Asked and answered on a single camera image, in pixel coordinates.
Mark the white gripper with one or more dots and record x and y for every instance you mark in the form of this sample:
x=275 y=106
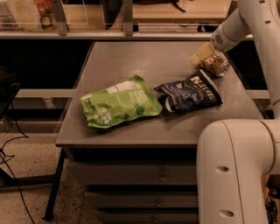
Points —
x=219 y=40

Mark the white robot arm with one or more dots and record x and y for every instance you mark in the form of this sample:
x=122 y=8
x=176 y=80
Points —
x=233 y=154

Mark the dark blue chip bag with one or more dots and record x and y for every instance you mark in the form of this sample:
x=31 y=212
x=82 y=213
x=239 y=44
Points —
x=195 y=92

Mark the green snack bag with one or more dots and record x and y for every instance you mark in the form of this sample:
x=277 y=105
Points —
x=123 y=102

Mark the grey drawer cabinet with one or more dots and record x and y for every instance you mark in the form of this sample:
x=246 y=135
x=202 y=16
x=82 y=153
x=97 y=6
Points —
x=171 y=137

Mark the orange white snack package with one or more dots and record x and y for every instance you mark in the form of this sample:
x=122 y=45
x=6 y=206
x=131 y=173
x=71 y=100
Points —
x=46 y=15

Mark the top grey drawer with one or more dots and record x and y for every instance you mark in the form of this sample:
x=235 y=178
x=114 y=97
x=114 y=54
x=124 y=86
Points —
x=134 y=172

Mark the grey drawer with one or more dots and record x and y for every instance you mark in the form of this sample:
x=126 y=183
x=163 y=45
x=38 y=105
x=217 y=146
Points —
x=142 y=199
x=149 y=216
x=134 y=172

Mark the middle grey drawer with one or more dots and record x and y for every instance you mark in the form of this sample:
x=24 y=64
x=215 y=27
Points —
x=142 y=199

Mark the bottom grey drawer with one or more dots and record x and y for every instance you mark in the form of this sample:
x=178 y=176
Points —
x=149 y=216

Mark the black table leg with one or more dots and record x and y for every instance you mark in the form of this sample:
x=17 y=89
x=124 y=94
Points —
x=55 y=187

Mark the middle metal shelf bracket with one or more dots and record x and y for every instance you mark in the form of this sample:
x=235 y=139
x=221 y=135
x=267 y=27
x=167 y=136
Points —
x=128 y=17

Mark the metal shelf bracket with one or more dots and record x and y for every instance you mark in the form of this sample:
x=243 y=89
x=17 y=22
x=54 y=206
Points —
x=128 y=17
x=59 y=14

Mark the left metal shelf bracket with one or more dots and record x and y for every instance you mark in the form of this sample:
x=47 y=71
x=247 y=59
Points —
x=59 y=14

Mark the wooden shelf rail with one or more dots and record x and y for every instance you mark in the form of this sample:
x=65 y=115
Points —
x=119 y=36

